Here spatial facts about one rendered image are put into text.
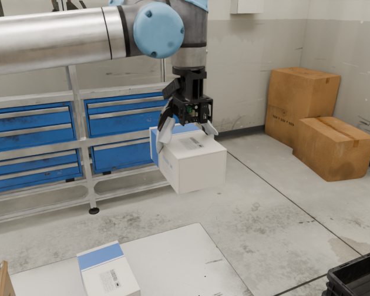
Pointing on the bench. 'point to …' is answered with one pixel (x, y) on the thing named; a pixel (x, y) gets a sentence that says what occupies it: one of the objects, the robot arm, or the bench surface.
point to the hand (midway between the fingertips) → (184, 147)
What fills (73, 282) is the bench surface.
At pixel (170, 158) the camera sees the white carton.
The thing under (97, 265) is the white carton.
